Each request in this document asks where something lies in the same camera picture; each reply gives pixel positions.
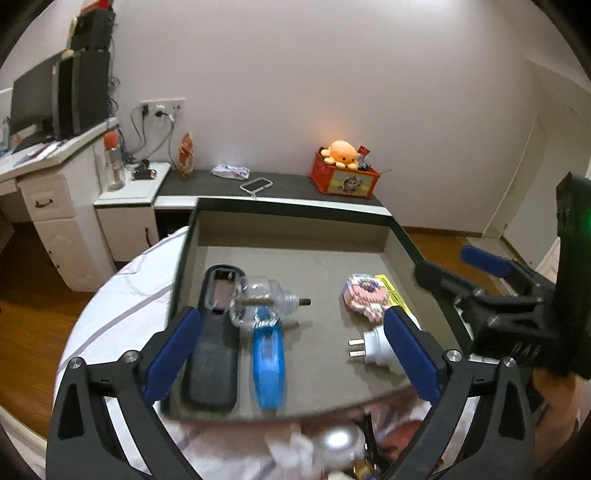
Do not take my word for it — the white nightstand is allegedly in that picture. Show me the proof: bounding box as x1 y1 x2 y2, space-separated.
93 161 172 265

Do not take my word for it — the pink box with dark rim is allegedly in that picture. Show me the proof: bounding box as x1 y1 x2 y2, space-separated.
159 196 472 423

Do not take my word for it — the orange snack bag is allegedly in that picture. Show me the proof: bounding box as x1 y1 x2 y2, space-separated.
177 131 195 179

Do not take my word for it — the clear phone case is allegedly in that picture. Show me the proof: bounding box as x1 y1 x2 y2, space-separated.
239 177 274 200

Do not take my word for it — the red toy box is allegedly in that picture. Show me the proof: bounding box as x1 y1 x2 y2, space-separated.
309 151 381 199

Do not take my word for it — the black remote control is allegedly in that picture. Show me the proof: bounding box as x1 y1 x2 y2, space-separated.
181 264 246 413

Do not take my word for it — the round pink brick toy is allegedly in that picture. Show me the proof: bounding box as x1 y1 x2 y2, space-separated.
340 273 393 323

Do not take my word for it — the white astronaut figure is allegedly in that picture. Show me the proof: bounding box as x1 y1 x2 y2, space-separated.
268 424 368 475

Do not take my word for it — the white plug adapter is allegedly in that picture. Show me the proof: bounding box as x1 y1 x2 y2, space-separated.
347 323 408 378

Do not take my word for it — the dark mouse pad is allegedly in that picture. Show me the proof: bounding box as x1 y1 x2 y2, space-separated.
9 141 63 167

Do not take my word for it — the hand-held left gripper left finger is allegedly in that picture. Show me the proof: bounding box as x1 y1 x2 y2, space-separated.
45 306 202 480

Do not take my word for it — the crumpled white packet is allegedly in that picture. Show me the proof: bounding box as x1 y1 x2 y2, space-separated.
211 163 252 180

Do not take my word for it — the blue plastic tool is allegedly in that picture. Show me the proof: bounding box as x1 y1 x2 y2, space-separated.
250 308 286 411

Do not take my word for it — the black speaker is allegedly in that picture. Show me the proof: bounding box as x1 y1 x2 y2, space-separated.
69 8 116 52

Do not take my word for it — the orange octopus plush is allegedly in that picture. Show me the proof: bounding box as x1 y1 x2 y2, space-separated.
318 139 359 169

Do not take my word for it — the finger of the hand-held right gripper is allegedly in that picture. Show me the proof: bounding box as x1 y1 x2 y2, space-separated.
461 246 557 298
412 261 502 326

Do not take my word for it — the black computer monitor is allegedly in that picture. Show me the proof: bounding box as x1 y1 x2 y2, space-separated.
8 52 64 140

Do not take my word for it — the white desk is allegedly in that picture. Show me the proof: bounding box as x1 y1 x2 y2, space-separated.
0 116 122 294

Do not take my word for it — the water bottle with orange cap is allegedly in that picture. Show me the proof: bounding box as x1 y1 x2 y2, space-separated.
103 130 127 192

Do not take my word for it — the white wall socket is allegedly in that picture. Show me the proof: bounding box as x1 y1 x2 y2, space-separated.
139 97 187 119

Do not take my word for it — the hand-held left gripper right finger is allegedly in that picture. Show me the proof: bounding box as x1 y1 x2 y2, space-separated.
383 307 539 480

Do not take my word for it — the black power cable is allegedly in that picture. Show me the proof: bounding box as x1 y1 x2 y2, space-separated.
129 105 178 162

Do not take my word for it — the person's right hand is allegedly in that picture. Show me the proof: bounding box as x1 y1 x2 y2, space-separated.
531 368 591 480

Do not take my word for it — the small wooden stand fan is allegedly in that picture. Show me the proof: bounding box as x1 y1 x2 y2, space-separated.
60 16 79 60

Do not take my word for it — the dark headboard shelf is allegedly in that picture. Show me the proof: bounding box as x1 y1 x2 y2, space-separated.
154 168 394 219

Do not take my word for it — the clear glass bottle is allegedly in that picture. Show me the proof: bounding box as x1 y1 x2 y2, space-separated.
228 275 313 330

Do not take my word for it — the yellow highlighter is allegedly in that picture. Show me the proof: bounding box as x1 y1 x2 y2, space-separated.
374 274 419 325

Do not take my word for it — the black computer tower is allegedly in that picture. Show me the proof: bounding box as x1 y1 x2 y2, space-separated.
57 49 112 139

